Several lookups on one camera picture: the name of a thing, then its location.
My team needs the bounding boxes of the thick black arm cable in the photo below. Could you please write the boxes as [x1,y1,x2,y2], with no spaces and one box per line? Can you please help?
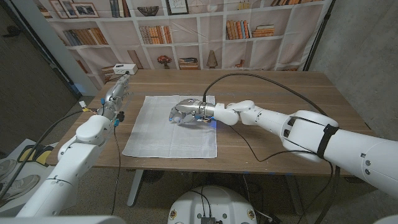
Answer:
[0,108,97,200]
[202,73,341,224]

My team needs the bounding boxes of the white cloth napkin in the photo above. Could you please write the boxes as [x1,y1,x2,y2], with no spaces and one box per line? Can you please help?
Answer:
[121,95,218,159]

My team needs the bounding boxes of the white power strip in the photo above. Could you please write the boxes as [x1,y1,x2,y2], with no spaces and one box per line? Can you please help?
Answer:
[113,63,139,75]

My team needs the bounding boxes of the white floor mat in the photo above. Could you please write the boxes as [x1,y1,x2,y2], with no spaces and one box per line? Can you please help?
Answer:
[0,138,60,215]

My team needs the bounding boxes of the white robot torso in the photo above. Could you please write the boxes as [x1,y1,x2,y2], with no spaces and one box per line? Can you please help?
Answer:
[167,185,258,224]

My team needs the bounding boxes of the black door handle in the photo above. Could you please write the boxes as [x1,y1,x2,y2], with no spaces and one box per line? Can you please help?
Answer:
[2,25,22,39]

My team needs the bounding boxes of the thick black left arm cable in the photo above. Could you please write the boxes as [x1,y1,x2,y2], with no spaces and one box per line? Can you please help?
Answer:
[0,108,97,200]

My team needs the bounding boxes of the black backdrop stand pole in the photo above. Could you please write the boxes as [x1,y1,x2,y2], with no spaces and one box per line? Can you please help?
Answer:
[303,0,336,72]

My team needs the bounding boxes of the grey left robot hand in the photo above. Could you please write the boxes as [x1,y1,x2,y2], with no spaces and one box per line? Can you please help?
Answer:
[98,73,131,121]

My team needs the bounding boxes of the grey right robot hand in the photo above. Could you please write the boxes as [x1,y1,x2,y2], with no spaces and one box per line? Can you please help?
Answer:
[169,98,216,126]

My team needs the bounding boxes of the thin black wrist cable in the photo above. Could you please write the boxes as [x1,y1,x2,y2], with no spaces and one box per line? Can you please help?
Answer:
[229,124,334,224]
[111,124,122,215]

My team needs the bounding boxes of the grey sneaker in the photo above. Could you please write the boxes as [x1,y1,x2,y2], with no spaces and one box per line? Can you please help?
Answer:
[0,174,40,202]
[0,159,18,181]

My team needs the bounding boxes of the yellow and black floor pad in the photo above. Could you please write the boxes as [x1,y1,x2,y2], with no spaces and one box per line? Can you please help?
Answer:
[17,144,54,165]

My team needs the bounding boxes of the printed bookshelf backdrop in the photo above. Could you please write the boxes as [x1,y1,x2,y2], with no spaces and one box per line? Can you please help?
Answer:
[32,0,335,91]

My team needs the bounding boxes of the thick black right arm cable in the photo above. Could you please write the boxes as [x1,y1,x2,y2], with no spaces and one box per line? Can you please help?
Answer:
[202,73,341,224]

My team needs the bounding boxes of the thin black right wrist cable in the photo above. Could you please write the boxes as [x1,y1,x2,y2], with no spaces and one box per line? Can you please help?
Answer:
[229,124,334,224]

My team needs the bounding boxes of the thin black left wrist cable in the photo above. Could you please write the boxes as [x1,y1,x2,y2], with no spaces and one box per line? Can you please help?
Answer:
[111,124,122,215]

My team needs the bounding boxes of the grey metal table leg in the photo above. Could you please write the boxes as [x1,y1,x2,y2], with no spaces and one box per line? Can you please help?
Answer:
[127,169,144,208]
[284,174,305,216]

